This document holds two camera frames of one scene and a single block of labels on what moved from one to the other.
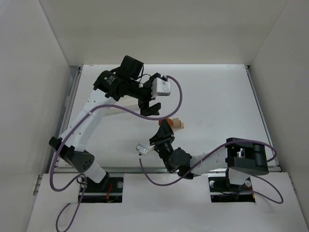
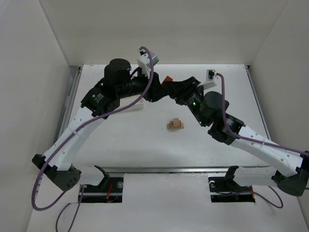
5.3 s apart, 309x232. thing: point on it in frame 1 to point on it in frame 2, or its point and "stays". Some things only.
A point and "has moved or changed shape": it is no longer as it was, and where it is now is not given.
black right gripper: x=161 y=140 to x=187 y=87
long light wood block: x=181 y=126 stays
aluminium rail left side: x=66 y=118 stays
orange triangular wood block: x=169 y=121 has moved or changed shape
